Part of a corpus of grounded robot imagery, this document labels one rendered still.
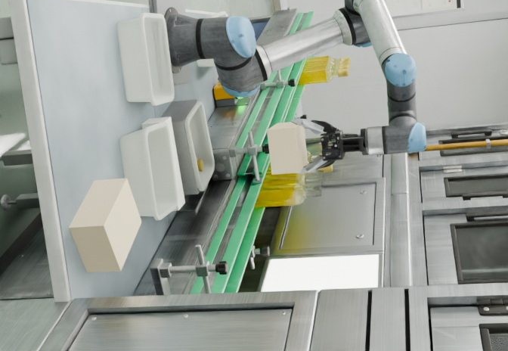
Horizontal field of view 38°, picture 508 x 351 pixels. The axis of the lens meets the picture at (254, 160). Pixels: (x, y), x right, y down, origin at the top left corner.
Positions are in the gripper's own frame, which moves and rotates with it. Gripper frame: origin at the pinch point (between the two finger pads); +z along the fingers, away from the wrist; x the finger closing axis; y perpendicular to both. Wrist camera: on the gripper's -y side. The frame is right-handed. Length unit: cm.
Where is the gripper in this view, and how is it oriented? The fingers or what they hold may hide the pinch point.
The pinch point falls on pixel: (293, 146)
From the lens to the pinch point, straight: 201.6
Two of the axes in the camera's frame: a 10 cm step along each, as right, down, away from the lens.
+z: -9.7, 0.7, 2.3
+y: -2.1, 1.6, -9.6
